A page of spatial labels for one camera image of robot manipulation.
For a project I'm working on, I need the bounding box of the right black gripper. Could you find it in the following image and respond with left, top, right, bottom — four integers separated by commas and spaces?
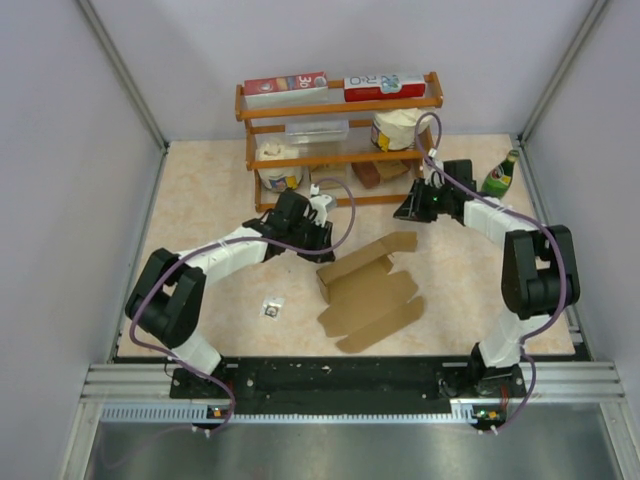
393, 178, 453, 224

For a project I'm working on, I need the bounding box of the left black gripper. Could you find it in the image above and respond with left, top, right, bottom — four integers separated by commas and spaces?
287, 214, 335, 264

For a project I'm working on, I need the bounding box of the brown cardboard box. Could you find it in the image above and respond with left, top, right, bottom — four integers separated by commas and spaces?
316, 232, 425, 354

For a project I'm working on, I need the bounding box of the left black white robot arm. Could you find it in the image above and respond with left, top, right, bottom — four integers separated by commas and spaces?
125, 188, 336, 397

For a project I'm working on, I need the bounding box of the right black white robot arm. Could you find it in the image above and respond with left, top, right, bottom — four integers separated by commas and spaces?
394, 157, 580, 397

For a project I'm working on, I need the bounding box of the red white wrap box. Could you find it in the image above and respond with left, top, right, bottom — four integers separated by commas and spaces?
343, 74, 426, 102

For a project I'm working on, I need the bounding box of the red white foil box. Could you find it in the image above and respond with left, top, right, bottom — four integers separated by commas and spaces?
243, 71, 329, 109

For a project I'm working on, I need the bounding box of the red-brown scouring pad pack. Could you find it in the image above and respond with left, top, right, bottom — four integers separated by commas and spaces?
351, 160, 410, 189

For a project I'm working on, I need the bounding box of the beige sponge pack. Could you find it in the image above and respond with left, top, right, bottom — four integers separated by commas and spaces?
309, 164, 348, 190

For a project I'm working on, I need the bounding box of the lower toilet paper roll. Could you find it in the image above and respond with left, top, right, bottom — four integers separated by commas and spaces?
256, 139, 303, 193

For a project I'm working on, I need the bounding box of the toilet paper roll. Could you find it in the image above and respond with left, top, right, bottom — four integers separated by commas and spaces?
256, 139, 303, 193
371, 108, 431, 152

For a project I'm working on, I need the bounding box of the upper toilet paper roll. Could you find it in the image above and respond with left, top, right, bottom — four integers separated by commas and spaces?
371, 108, 431, 152

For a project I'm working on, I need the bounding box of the small plastic bag packet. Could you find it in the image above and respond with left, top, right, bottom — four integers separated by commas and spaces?
261, 296, 285, 320

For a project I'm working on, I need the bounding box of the green glass bottle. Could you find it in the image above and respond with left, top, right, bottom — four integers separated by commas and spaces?
481, 149, 520, 199

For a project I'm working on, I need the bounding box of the clear plastic container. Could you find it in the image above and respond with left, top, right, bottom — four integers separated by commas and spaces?
285, 120, 350, 145

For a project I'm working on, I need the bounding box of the orange wooden shelf rack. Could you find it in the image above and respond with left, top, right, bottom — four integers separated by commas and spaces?
235, 71, 445, 214

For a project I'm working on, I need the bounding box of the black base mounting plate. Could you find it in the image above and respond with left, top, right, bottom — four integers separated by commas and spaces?
171, 356, 525, 415

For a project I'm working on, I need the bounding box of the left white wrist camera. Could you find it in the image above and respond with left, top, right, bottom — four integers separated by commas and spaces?
307, 183, 337, 226

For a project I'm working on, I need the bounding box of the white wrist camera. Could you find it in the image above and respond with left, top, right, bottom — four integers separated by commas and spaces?
307, 183, 337, 226
425, 148, 445, 189

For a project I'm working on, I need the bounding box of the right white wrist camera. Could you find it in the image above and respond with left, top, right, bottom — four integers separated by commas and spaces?
425, 148, 445, 189

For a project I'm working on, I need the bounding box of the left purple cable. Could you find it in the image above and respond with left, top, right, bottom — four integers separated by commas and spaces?
129, 177, 357, 437

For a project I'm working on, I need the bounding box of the purple cable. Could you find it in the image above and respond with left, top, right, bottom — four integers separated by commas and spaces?
414, 112, 574, 435
129, 177, 357, 437

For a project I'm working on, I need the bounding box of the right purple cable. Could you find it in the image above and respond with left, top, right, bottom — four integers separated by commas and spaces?
414, 112, 574, 435

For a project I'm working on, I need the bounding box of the aluminium frame rail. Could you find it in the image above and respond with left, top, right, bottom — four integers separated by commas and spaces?
81, 362, 626, 403

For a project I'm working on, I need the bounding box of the grey slotted cable duct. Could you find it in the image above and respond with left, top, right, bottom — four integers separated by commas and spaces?
101, 398, 506, 425

